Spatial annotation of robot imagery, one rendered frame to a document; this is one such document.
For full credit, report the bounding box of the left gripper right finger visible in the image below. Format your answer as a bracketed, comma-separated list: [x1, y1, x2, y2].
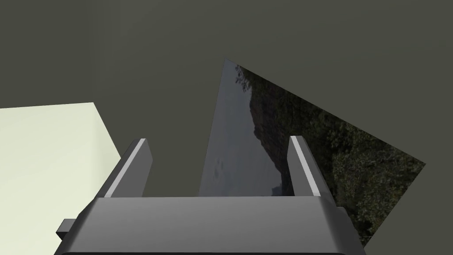
[286, 135, 336, 204]

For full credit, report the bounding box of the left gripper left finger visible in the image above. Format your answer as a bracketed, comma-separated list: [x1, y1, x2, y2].
[103, 138, 154, 198]

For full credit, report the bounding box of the landscape picture on wall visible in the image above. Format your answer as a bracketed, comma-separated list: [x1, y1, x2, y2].
[198, 58, 426, 247]

